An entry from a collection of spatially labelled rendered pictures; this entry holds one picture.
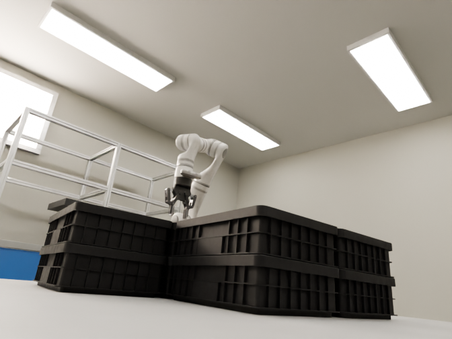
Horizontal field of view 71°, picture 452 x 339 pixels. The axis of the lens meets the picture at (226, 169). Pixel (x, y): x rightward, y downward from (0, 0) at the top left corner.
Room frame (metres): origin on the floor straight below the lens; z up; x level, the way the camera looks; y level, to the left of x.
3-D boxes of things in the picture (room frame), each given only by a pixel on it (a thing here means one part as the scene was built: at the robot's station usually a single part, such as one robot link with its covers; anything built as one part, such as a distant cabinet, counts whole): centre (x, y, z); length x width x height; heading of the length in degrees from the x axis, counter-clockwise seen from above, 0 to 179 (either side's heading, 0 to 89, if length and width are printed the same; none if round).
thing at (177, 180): (1.25, 0.17, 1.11); 0.08 x 0.08 x 0.09
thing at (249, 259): (0.95, -0.09, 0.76); 0.40 x 0.30 x 0.12; 36
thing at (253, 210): (0.95, -0.09, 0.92); 0.40 x 0.30 x 0.02; 36
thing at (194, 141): (1.24, 0.16, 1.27); 0.09 x 0.07 x 0.15; 69
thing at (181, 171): (1.23, 0.16, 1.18); 0.11 x 0.09 x 0.06; 35
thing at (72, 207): (1.09, 0.39, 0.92); 0.40 x 0.30 x 0.02; 36
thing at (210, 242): (0.95, -0.09, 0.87); 0.40 x 0.30 x 0.11; 36
